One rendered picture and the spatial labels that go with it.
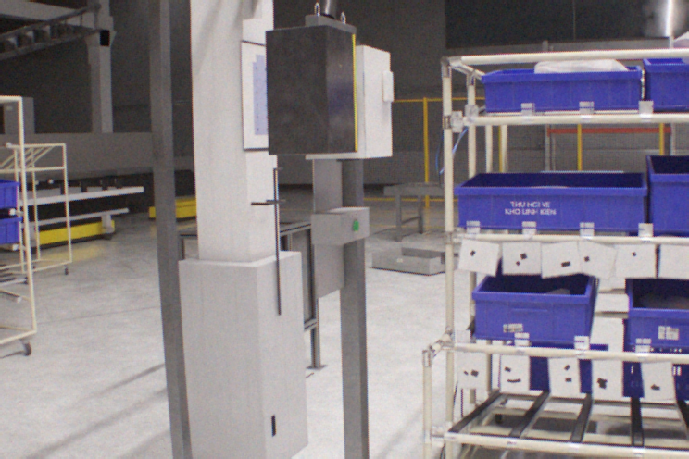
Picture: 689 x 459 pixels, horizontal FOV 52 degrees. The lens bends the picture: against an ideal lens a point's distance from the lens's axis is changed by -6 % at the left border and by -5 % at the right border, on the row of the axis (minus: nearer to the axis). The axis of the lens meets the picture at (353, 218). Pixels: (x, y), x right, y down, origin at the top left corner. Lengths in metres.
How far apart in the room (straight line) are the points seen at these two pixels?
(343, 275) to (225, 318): 0.98
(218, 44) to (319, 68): 1.41
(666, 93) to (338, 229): 1.14
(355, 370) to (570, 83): 1.13
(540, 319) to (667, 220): 0.52
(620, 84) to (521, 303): 0.76
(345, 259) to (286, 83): 0.64
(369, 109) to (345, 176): 0.32
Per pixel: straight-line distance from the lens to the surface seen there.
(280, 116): 1.74
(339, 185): 2.12
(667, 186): 2.45
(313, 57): 1.71
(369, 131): 1.88
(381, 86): 1.97
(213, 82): 3.07
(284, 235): 4.12
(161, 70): 2.22
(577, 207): 2.46
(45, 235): 11.07
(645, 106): 2.45
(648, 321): 2.36
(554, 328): 2.38
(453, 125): 2.49
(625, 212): 2.46
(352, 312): 2.18
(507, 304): 2.38
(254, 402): 3.08
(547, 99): 2.46
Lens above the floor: 1.37
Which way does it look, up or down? 6 degrees down
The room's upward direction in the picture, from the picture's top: 1 degrees counter-clockwise
